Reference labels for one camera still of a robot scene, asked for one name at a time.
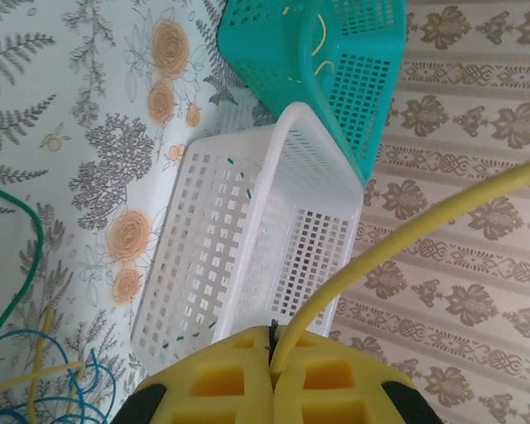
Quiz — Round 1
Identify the white plastic basket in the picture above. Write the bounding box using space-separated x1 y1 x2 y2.
130 102 364 381

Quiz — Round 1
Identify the yellow cable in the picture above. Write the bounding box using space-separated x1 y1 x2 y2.
280 4 335 85
269 157 530 370
0 304 87 424

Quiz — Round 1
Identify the blue cable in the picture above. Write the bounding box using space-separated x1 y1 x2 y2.
0 329 72 424
65 347 117 424

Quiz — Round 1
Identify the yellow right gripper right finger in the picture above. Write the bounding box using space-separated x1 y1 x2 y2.
275 329 443 424

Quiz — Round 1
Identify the teal plastic basket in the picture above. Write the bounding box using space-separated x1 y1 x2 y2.
215 0 406 189

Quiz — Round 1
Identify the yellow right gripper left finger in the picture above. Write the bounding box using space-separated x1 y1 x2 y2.
110 325 277 424

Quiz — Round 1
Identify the green cable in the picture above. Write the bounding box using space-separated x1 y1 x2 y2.
0 184 45 350
174 155 254 344

